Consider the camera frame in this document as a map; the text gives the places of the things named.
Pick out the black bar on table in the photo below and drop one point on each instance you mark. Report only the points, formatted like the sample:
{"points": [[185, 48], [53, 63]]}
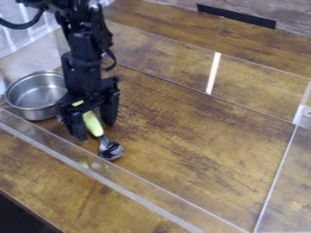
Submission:
{"points": [[250, 19]]}

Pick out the green handled metal spoon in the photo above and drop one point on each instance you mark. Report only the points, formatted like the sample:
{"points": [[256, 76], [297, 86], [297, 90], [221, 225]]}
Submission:
{"points": [[110, 149]]}

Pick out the small steel pot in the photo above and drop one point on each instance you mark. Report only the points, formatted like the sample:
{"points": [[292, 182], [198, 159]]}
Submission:
{"points": [[34, 94]]}

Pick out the clear acrylic enclosure wall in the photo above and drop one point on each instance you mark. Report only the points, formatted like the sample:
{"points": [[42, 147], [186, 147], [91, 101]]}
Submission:
{"points": [[208, 123]]}

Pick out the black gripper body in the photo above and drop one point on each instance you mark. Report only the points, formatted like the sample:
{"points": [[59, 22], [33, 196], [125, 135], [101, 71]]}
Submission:
{"points": [[86, 85]]}

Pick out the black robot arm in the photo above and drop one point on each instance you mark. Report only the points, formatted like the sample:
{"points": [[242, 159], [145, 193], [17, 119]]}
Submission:
{"points": [[90, 40]]}

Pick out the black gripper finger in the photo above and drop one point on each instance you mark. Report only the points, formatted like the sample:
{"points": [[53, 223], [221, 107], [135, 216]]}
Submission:
{"points": [[109, 108], [75, 123]]}

